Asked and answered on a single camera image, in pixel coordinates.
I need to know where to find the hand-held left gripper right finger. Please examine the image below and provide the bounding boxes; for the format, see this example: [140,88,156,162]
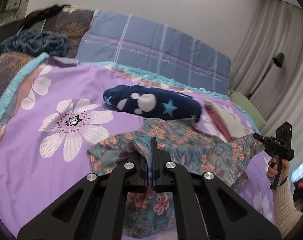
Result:
[152,137,282,240]

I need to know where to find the black and pink bag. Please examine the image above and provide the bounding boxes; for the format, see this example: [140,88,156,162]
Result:
[293,177,303,205]

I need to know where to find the folded pink and cream clothes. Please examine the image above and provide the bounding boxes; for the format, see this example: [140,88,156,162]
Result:
[204,99,252,139]

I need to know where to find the black floor lamp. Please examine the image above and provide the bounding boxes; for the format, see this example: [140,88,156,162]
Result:
[246,52,285,99]

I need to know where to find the purple floral bed sheet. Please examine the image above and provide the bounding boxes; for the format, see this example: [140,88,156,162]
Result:
[0,52,277,238]

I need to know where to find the brown floral bedding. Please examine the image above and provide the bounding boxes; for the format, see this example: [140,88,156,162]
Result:
[0,52,48,110]

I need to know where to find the dark blue crumpled blanket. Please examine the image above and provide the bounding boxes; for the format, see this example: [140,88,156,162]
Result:
[0,29,69,57]

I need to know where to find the pink folded cloth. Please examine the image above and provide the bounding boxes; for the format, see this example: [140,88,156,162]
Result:
[208,105,233,142]

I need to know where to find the green pillow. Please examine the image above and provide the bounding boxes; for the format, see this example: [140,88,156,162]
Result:
[230,91,267,130]

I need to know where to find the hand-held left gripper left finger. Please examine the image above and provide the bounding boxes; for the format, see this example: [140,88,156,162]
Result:
[18,151,150,240]

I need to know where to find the person's right forearm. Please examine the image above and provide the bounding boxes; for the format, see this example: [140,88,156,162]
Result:
[273,176,303,232]

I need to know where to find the beige curtain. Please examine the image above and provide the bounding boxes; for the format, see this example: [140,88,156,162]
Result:
[231,0,303,175]

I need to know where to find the black garment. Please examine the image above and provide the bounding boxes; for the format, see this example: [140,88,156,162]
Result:
[20,4,72,30]

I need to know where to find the brown floral pillow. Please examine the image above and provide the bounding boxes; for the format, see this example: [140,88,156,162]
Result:
[42,7,96,58]

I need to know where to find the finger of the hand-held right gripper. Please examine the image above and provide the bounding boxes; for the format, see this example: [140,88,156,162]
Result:
[253,133,270,146]

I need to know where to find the person's right hand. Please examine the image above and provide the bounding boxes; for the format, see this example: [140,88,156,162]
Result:
[267,156,291,183]

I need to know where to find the teal floral shirt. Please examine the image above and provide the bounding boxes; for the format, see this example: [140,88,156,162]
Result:
[87,119,265,239]

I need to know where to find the blue plaid pillow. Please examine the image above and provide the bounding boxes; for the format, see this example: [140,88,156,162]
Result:
[77,10,232,94]

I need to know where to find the navy star fleece blanket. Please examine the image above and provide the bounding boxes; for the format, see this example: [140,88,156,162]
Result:
[103,84,202,124]

